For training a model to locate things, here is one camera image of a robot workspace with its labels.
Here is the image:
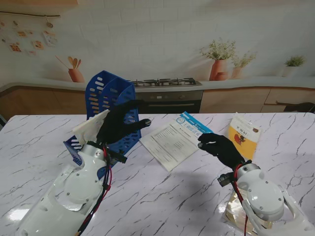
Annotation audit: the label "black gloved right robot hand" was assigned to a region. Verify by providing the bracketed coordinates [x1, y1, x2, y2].
[197, 132, 246, 170]

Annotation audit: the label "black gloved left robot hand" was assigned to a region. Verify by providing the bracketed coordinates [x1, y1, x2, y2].
[96, 99, 152, 146]

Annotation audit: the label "blue and white novel book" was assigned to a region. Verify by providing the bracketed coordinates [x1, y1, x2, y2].
[72, 109, 111, 146]

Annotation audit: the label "tan cover book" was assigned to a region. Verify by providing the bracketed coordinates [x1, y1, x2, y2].
[221, 189, 275, 234]

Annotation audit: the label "yellow cover book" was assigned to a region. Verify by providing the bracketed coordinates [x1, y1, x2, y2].
[227, 112, 263, 160]

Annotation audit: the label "blue perforated plastic file holder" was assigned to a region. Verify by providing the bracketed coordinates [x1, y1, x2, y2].
[63, 70, 143, 181]

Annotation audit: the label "white workbook with blue header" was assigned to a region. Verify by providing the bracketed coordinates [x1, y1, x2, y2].
[139, 111, 215, 173]

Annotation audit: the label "printed kitchen scene backdrop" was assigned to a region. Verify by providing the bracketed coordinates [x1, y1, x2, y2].
[0, 0, 315, 116]

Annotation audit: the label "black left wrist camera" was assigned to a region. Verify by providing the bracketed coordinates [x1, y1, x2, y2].
[110, 149, 128, 164]

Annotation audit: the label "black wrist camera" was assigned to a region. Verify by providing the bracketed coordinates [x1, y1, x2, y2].
[218, 173, 234, 187]
[110, 149, 128, 164]

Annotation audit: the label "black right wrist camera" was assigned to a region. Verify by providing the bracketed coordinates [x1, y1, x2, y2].
[218, 173, 234, 187]

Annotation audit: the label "red black left arm cables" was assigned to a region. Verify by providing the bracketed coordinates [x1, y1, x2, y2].
[76, 145, 113, 234]

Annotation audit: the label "red black arm cables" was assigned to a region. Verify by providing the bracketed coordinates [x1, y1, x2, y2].
[76, 145, 113, 234]
[232, 164, 249, 236]

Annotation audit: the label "red black right arm cables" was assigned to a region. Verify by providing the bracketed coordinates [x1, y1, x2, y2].
[232, 164, 249, 236]

